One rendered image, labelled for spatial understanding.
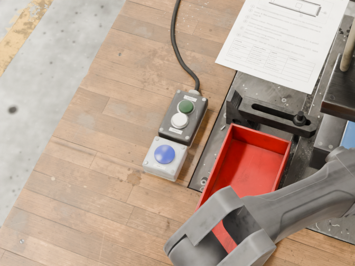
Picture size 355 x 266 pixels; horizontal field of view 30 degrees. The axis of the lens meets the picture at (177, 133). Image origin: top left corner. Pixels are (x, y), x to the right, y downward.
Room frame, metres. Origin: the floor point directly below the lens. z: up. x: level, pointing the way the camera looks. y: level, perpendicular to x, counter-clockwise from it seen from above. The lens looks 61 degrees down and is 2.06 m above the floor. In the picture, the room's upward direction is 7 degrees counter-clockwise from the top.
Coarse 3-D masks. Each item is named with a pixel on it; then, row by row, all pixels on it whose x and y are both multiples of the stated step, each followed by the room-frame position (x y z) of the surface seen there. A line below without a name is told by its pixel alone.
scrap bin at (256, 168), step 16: (240, 128) 0.59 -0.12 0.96; (224, 144) 0.56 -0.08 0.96; (240, 144) 0.59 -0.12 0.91; (256, 144) 0.58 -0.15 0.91; (272, 144) 0.56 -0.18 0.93; (288, 144) 0.55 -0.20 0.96; (224, 160) 0.56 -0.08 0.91; (240, 160) 0.55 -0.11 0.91; (256, 160) 0.55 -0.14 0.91; (272, 160) 0.54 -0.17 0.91; (224, 176) 0.52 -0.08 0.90; (240, 176) 0.52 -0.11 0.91; (256, 176) 0.51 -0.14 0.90; (272, 176) 0.51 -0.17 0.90; (208, 192) 0.48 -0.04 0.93; (240, 192) 0.49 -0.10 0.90; (256, 192) 0.48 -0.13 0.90; (224, 240) 0.40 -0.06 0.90
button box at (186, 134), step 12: (180, 0) 0.96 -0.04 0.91; (180, 60) 0.80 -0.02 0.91; (192, 72) 0.76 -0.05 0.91; (180, 96) 0.70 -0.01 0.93; (192, 96) 0.69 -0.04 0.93; (168, 108) 0.67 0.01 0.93; (204, 108) 0.67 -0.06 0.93; (168, 120) 0.65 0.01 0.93; (192, 120) 0.64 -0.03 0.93; (168, 132) 0.62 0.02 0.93; (180, 132) 0.62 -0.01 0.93; (192, 132) 0.61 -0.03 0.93
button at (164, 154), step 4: (156, 148) 0.58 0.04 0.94; (160, 148) 0.58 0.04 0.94; (164, 148) 0.58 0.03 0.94; (168, 148) 0.58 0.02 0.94; (172, 148) 0.58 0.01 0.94; (156, 152) 0.58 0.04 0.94; (160, 152) 0.57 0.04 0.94; (164, 152) 0.57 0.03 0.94; (168, 152) 0.57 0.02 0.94; (172, 152) 0.57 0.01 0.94; (156, 156) 0.57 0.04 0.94; (160, 156) 0.57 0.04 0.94; (164, 156) 0.56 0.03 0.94; (168, 156) 0.56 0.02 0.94; (172, 156) 0.56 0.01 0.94; (156, 160) 0.56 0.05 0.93; (160, 160) 0.56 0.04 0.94; (164, 160) 0.56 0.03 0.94; (168, 160) 0.56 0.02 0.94; (172, 160) 0.56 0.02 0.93
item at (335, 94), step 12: (336, 60) 0.60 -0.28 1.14; (336, 72) 0.58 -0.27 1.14; (348, 72) 0.57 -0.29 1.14; (336, 84) 0.55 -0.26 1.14; (348, 84) 0.55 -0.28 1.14; (324, 96) 0.53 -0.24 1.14; (336, 96) 0.53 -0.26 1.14; (348, 96) 0.53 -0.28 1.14; (324, 108) 0.52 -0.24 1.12; (336, 108) 0.52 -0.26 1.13; (348, 108) 0.51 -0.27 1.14; (348, 120) 0.50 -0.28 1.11
